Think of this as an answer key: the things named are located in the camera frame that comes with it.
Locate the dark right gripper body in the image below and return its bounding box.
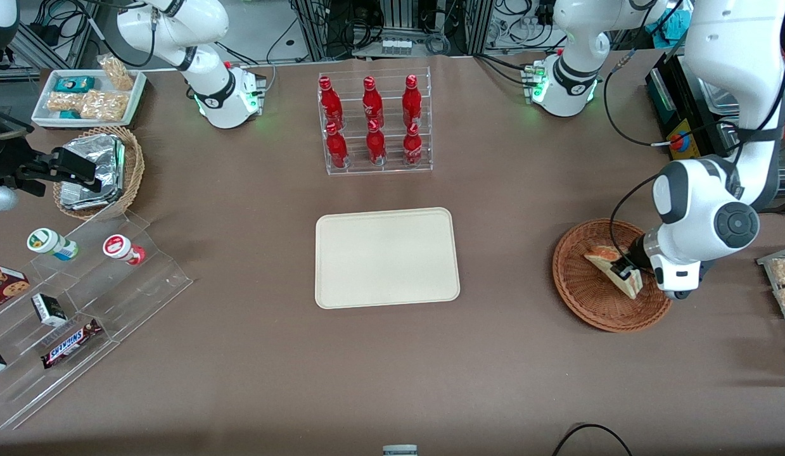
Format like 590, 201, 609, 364
0, 106, 35, 186

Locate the triangle sandwich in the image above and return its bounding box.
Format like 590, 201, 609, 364
584, 246, 644, 300

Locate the round brown wicker basket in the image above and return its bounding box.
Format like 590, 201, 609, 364
552, 218, 676, 333

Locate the white rectangular snack tray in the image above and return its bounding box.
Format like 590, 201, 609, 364
31, 68, 147, 129

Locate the tan wicker basket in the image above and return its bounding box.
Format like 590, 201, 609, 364
53, 125, 145, 220

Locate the clear tray with snacks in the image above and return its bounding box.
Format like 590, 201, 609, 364
756, 246, 785, 349

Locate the beige rectangular tray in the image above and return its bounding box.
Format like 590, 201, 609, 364
314, 207, 461, 310

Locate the silver foil packet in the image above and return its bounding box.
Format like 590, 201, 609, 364
61, 133, 126, 191
59, 180, 122, 211

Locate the green lid yogurt bottle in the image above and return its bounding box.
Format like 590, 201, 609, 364
27, 228, 80, 262

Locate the clear bag of puffed snacks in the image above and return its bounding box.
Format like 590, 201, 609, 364
97, 54, 135, 91
80, 89, 129, 122
46, 92, 82, 113

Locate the red lid yogurt bottle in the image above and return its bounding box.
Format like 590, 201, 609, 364
103, 234, 146, 266

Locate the red cookie box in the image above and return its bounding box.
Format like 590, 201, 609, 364
0, 263, 31, 314

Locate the small black white box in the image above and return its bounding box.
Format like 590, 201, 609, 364
31, 293, 68, 327

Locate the clear acrylic stepped display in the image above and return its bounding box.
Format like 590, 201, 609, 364
0, 209, 194, 431

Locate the black food warmer machine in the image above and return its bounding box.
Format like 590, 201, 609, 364
644, 51, 785, 213

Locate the stainless steel pan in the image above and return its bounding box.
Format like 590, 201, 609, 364
701, 81, 743, 116

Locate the Snickers chocolate bar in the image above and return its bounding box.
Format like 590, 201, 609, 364
41, 319, 103, 370

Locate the red soda bottle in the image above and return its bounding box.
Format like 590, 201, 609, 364
319, 76, 344, 127
362, 76, 385, 124
402, 74, 424, 125
325, 122, 350, 169
402, 122, 424, 167
366, 119, 388, 167

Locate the clear acrylic bottle rack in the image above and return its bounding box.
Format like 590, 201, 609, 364
317, 66, 434, 177

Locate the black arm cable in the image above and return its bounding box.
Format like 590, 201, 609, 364
603, 0, 748, 262

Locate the black floor cable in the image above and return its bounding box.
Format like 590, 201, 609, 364
552, 423, 634, 456

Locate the aluminium rack frame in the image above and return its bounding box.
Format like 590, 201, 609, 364
290, 0, 497, 59

